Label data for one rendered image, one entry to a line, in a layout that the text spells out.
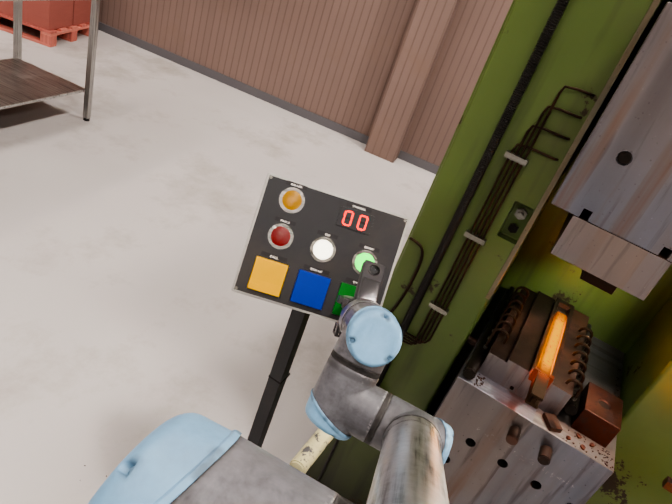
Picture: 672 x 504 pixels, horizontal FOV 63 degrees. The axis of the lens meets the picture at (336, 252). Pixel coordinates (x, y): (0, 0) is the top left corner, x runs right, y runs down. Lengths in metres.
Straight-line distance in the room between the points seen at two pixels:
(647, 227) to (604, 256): 0.10
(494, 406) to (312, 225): 0.60
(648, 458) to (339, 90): 4.45
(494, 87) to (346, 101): 4.16
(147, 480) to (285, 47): 5.34
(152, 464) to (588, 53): 1.15
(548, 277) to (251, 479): 1.50
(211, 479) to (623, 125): 0.99
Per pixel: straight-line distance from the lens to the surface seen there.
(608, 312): 1.80
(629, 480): 1.67
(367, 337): 0.87
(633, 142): 1.17
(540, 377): 1.33
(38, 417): 2.22
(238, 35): 5.80
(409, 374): 1.66
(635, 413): 1.56
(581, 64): 1.30
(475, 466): 1.49
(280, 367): 1.55
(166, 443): 0.37
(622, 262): 1.23
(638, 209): 1.20
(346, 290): 1.24
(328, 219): 1.24
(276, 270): 1.23
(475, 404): 1.38
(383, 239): 1.25
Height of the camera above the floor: 1.71
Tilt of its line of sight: 30 degrees down
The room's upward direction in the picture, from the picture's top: 20 degrees clockwise
